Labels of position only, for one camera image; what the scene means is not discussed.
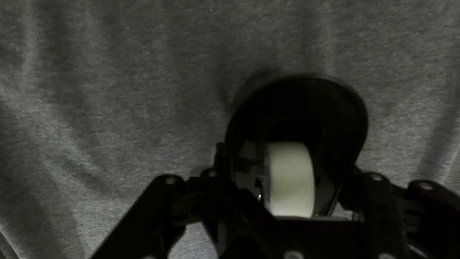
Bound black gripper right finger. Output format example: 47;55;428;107
329;165;460;259

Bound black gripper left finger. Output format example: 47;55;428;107
89;165;289;259

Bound black masking tape dispenser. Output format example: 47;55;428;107
212;73;371;219

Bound grey tablecloth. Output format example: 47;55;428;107
0;0;460;259

